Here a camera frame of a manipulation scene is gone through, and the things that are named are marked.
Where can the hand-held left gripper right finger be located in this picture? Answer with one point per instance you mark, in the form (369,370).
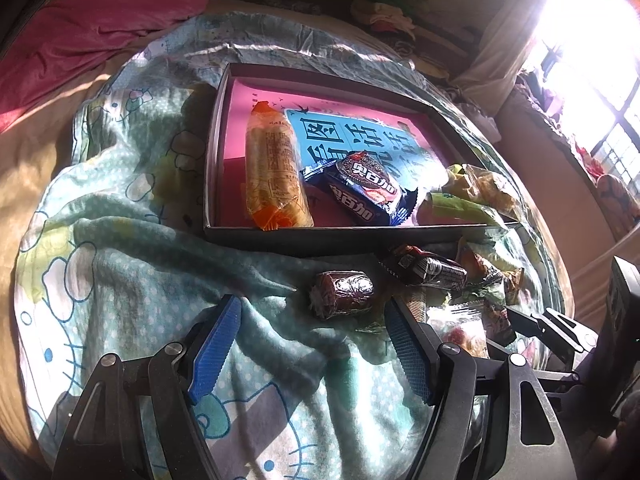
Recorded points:
(407,355)

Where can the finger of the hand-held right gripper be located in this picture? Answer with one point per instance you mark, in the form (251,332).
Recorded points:
(550,374)
(565,335)

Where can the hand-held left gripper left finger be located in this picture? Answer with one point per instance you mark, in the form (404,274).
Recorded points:
(215,350)

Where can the clear candy packet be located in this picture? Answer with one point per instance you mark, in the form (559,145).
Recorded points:
(457,330)

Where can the brown round cake packet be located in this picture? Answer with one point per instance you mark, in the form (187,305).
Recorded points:
(342,294)

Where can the brown chocolate bar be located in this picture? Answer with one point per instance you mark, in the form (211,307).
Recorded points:
(430,267)

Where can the shallow dark cardboard box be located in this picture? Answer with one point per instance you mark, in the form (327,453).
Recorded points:
(300,241)

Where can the yellow-green snack packet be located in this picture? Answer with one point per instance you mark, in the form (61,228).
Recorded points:
(455,207)

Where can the clear yellow pastry packet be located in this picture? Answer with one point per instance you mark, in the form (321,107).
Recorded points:
(492,187)

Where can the blue cookie packet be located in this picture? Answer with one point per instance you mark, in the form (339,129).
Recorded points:
(365,190)

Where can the orange cracker packet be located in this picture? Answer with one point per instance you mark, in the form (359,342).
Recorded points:
(275,165)

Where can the cartoon cat printed blanket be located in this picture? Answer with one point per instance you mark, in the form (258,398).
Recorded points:
(125,280)

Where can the purple ruffled cloth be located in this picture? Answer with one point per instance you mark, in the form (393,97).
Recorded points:
(545,105)

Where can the white crumpled cloth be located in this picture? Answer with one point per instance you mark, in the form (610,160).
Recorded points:
(475,110)

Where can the beige bed sheet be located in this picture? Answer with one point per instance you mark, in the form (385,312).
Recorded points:
(30,180)

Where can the window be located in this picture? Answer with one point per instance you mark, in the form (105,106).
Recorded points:
(595,60)

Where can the beige curtain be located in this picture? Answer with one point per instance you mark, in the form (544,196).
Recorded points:
(495,45)

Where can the pile of clothes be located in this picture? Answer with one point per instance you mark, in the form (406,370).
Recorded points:
(400,20)

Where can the pink pillow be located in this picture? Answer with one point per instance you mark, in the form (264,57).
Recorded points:
(90,25)

